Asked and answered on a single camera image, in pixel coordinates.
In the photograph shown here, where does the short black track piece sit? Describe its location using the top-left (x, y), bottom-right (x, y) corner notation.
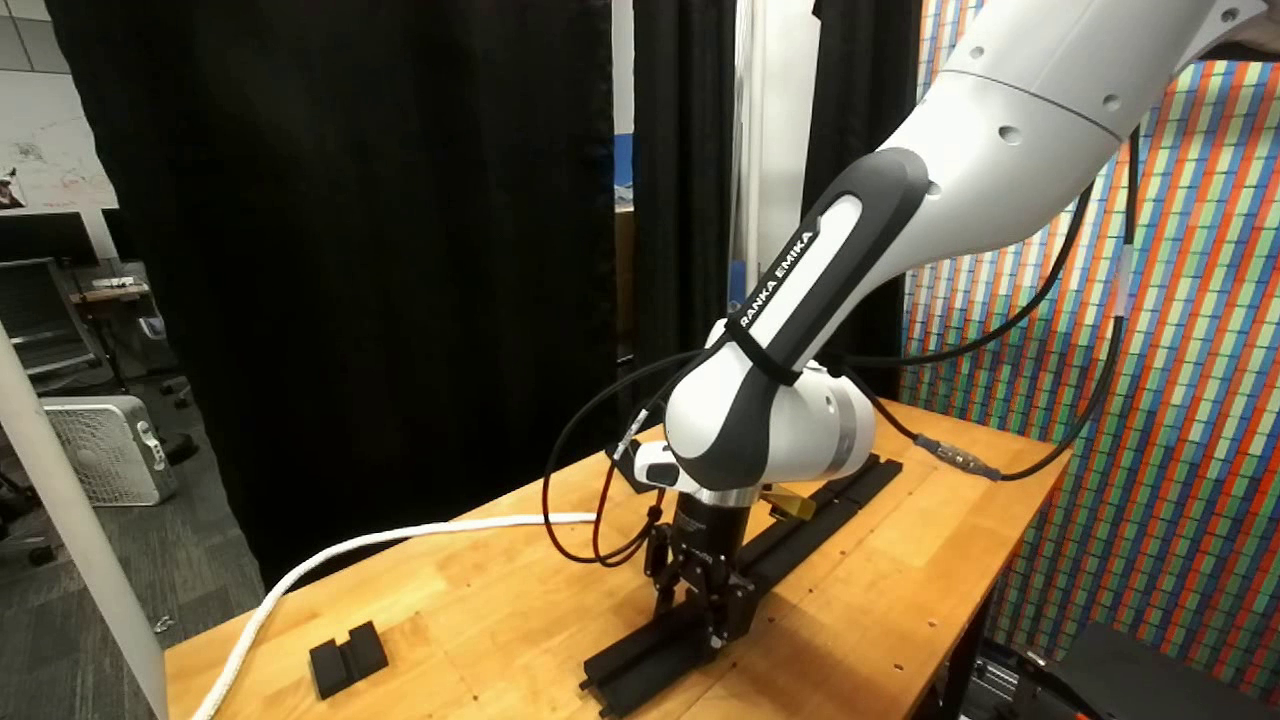
top-left (575, 592), bottom-right (769, 720)

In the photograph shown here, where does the long black robot cable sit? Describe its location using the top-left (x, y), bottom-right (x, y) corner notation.
top-left (817, 126), bottom-right (1151, 488)

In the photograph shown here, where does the black curtain beside coloured panel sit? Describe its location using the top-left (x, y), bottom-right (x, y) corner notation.
top-left (808, 0), bottom-right (926, 406)

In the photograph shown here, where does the grey computer case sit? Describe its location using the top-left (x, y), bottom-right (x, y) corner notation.
top-left (37, 387), bottom-right (179, 513)

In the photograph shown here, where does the white cable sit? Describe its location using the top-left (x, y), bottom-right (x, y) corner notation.
top-left (187, 510), bottom-right (603, 720)

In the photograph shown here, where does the wide black curtain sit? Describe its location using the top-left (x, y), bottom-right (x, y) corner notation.
top-left (41, 0), bottom-right (620, 592)

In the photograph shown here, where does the long straight black track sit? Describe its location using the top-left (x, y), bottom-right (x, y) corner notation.
top-left (737, 451), bottom-right (909, 614)

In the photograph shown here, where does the small notched black track piece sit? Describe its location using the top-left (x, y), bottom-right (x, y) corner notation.
top-left (305, 615), bottom-right (391, 706)

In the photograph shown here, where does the narrow black curtain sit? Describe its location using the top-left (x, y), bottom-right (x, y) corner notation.
top-left (627, 0), bottom-right (741, 380)

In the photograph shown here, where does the white slanted post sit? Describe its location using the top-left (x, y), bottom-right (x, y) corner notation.
top-left (0, 325), bottom-right (172, 720)

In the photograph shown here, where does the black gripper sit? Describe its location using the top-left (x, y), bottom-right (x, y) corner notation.
top-left (648, 494), bottom-right (769, 656)

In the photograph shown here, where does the white metal frame pole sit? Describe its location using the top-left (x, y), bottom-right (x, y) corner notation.
top-left (729, 0), bottom-right (825, 306)

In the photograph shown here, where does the black box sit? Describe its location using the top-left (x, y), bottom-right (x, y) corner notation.
top-left (1035, 615), bottom-right (1280, 720)

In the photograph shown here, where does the looped black cable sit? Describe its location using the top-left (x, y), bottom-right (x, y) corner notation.
top-left (537, 348), bottom-right (707, 576)

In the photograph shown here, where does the multicoloured checkered panel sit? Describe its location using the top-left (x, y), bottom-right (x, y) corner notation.
top-left (897, 0), bottom-right (1280, 706)

